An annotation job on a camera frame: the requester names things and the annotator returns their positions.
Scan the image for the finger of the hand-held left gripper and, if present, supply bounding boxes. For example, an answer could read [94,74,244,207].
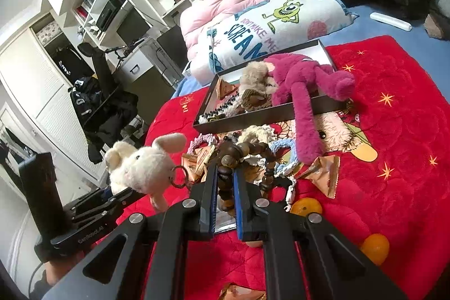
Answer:
[65,188,114,215]
[72,188,147,227]

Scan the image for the black computer monitor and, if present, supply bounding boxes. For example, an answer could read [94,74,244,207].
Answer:
[116,6,152,44]

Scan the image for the black printer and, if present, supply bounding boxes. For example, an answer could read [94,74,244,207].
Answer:
[96,0,126,31]

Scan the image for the lilac scrunchie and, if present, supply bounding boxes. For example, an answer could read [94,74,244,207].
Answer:
[188,133,219,155]

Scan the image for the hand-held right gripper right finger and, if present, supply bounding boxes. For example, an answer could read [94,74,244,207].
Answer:
[233,166,408,300]

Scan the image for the light blue scrunchie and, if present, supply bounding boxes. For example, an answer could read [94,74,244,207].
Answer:
[269,138,305,177]

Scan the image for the black tray box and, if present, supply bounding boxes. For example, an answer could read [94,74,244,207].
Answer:
[193,39,347,135]

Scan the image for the hanging black garment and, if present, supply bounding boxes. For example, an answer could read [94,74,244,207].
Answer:
[53,47,92,84]

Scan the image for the white remote control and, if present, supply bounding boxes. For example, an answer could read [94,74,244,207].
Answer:
[370,12,413,31]

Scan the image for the brown fuzzy object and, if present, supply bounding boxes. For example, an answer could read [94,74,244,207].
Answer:
[424,13,450,40]

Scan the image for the beige fluffy plush toy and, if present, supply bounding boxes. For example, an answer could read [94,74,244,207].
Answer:
[239,61,278,98]

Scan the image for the white wardrobe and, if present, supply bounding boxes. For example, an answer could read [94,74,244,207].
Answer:
[0,10,109,188]

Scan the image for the silver foil packet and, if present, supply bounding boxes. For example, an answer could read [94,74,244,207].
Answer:
[214,205,238,234]

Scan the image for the black clothing pile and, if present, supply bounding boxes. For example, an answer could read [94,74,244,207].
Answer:
[84,89,141,165]

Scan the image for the magenta long-armed plush toy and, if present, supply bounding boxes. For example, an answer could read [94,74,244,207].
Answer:
[264,53,356,165]

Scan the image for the orange-brown snack packet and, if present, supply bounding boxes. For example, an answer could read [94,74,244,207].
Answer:
[299,154,341,199]
[218,282,268,300]
[181,147,217,181]
[215,77,236,100]

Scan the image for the orange fruit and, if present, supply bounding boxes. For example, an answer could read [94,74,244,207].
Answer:
[290,197,323,216]
[360,233,390,265]

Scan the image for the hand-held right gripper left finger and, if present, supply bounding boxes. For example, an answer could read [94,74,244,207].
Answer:
[42,164,218,300]

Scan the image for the person's left forearm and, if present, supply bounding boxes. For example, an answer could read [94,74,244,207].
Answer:
[30,252,76,300]

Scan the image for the cream scrunchie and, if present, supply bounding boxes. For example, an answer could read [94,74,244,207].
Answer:
[239,124,278,146]

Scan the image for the cream plush pig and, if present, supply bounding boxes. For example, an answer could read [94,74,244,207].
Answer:
[103,132,188,211]

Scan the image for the white curly fleece hair clip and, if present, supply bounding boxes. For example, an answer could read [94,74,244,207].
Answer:
[199,94,243,123]

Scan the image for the black computer tower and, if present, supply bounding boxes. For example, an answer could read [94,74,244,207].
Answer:
[156,25,188,70]

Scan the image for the black printed bag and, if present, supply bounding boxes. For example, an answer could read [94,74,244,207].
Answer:
[68,75,106,127]

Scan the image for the blue bed sheet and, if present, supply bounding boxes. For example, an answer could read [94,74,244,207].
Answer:
[170,3,450,100]

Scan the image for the red rose-pattern blanket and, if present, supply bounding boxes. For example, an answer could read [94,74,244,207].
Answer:
[95,36,450,300]

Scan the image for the wooden large-bead bracelet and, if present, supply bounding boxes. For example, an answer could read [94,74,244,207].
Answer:
[216,141,278,216]

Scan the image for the monster cartoon pillow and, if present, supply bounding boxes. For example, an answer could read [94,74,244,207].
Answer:
[206,0,360,76]

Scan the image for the white desk with drawer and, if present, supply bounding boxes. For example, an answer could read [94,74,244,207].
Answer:
[105,38,176,86]

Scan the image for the dark small-bead bracelet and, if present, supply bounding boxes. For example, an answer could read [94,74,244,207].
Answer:
[218,131,243,142]

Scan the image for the black office chair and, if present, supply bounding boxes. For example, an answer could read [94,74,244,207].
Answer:
[77,42,139,132]

